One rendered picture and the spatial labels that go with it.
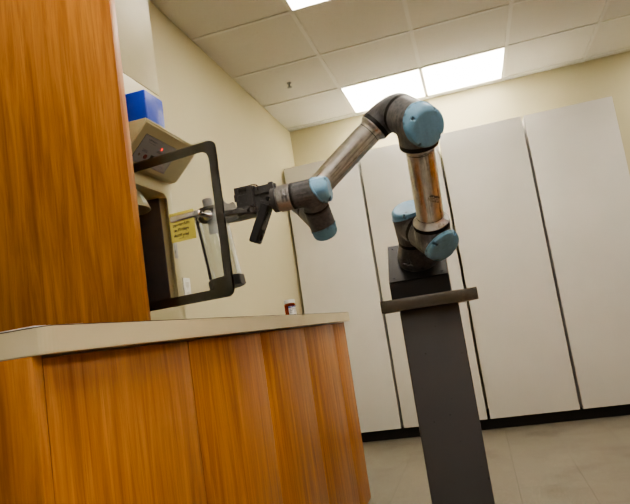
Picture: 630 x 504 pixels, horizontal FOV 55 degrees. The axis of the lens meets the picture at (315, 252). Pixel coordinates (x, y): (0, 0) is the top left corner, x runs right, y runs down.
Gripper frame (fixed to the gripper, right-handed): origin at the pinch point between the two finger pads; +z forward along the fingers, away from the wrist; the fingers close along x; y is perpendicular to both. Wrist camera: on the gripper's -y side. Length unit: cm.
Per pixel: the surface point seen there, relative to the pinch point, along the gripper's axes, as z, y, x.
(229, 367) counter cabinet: -7.4, -41.4, 21.4
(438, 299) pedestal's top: -56, -33, -43
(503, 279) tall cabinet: -89, -23, -292
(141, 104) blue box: 9.2, 32.6, 16.8
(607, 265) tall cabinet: -158, -26, -292
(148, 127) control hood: 8.2, 25.8, 16.5
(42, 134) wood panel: 34, 27, 27
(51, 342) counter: -10, -31, 87
